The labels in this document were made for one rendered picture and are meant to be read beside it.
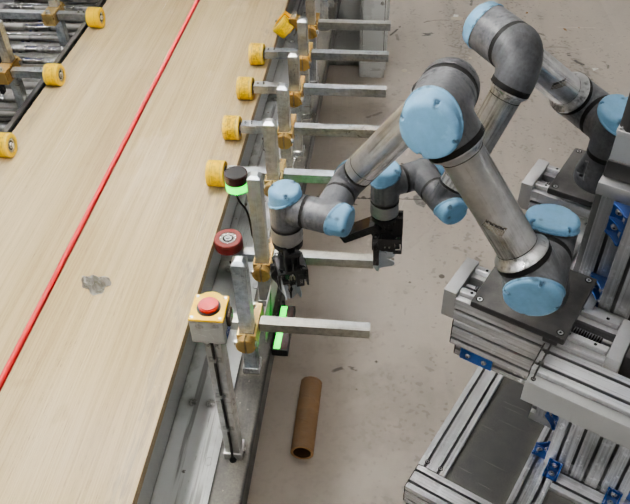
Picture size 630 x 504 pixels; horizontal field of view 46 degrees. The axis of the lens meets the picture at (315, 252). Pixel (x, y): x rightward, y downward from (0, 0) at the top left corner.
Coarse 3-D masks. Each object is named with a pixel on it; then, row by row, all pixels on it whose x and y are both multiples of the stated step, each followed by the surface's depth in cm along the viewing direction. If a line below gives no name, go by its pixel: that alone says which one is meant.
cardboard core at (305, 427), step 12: (312, 384) 272; (300, 396) 269; (312, 396) 268; (300, 408) 265; (312, 408) 264; (300, 420) 261; (312, 420) 261; (300, 432) 257; (312, 432) 258; (300, 444) 253; (312, 444) 255; (300, 456) 258; (312, 456) 256
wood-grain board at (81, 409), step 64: (128, 0) 326; (192, 0) 324; (256, 0) 323; (64, 64) 285; (128, 64) 284; (192, 64) 282; (64, 128) 252; (128, 128) 251; (192, 128) 250; (0, 192) 227; (64, 192) 226; (128, 192) 225; (192, 192) 224; (0, 256) 205; (128, 256) 204; (192, 256) 203; (0, 320) 188; (64, 320) 187; (128, 320) 186; (64, 384) 172; (128, 384) 172; (0, 448) 160; (64, 448) 160; (128, 448) 159
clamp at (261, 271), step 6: (270, 240) 212; (270, 246) 210; (270, 252) 208; (270, 258) 206; (258, 264) 205; (264, 264) 205; (252, 270) 205; (258, 270) 203; (264, 270) 203; (252, 276) 205; (258, 276) 205; (264, 276) 205
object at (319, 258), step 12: (240, 252) 210; (252, 252) 210; (276, 252) 210; (312, 252) 209; (324, 252) 209; (336, 252) 209; (312, 264) 209; (324, 264) 209; (336, 264) 208; (348, 264) 208; (360, 264) 207; (372, 264) 207
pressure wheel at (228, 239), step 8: (224, 232) 209; (232, 232) 209; (216, 240) 207; (224, 240) 207; (232, 240) 207; (240, 240) 207; (216, 248) 207; (224, 248) 205; (232, 248) 206; (240, 248) 208
